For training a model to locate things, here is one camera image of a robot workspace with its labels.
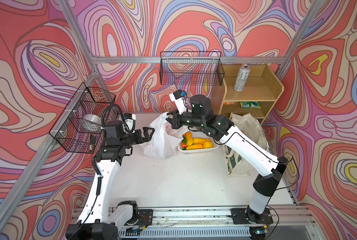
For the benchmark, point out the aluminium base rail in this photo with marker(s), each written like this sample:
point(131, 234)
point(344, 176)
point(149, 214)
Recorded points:
point(279, 222)

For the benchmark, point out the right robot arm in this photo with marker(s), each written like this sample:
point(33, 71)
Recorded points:
point(200, 115)

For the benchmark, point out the black wire basket left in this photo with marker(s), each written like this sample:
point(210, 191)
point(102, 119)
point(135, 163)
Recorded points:
point(71, 131)

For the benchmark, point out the yellow toy mango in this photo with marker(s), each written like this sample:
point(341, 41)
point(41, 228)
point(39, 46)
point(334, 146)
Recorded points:
point(194, 147)
point(200, 140)
point(189, 139)

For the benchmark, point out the silver tape roll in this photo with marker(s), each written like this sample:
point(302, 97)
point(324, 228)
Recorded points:
point(93, 118)

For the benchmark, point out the white plastic perforated basket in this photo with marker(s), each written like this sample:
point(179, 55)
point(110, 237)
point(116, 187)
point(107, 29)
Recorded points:
point(197, 135)

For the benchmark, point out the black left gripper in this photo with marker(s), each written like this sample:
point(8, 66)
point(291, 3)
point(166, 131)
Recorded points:
point(145, 139)

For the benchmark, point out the wooden shelf unit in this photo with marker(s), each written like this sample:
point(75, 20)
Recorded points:
point(262, 86)

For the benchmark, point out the black wire basket back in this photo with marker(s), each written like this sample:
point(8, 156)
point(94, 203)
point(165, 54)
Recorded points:
point(191, 68)

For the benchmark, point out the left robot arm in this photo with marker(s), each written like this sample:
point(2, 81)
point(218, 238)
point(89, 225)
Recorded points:
point(106, 180)

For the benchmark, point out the cream canvas tote bag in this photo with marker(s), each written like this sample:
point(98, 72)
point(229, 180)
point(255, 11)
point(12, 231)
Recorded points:
point(247, 148)

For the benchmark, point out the green snack bag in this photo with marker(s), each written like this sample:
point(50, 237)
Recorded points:
point(250, 105)

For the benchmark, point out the black wire basket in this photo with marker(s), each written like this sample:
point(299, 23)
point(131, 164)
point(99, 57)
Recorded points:
point(71, 131)
point(191, 68)

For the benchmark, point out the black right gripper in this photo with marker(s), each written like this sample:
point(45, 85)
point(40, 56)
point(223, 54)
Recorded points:
point(175, 119)

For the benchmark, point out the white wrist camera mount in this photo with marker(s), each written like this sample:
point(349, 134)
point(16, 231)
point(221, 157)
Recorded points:
point(130, 122)
point(178, 97)

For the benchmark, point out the silver drink can back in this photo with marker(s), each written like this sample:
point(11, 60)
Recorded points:
point(242, 77)

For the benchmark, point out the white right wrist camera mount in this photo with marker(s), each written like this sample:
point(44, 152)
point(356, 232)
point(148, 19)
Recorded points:
point(178, 97)

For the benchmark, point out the white plastic grocery bag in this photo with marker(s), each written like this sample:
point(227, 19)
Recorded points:
point(164, 141)

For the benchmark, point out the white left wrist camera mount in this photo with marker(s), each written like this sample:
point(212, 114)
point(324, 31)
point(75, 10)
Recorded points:
point(130, 122)

